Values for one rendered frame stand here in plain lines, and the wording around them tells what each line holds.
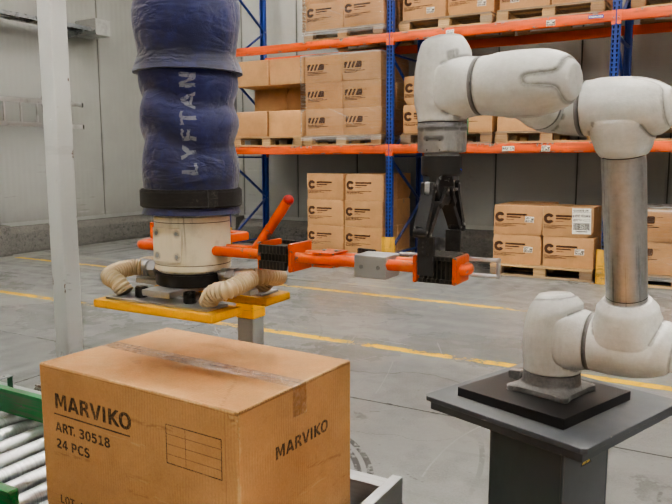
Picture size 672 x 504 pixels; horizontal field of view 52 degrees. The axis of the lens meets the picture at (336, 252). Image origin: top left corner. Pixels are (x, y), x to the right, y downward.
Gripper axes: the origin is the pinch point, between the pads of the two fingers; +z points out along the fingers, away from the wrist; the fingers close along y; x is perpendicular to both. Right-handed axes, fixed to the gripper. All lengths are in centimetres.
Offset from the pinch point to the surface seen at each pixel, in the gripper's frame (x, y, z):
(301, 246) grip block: -30.1, 1.2, -1.7
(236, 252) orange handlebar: -44.6, 4.4, 0.2
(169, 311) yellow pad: -53, 16, 12
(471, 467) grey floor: -51, -173, 121
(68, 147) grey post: -304, -163, -27
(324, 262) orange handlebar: -22.9, 4.0, 0.8
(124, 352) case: -79, 6, 27
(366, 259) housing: -13.4, 4.0, -0.4
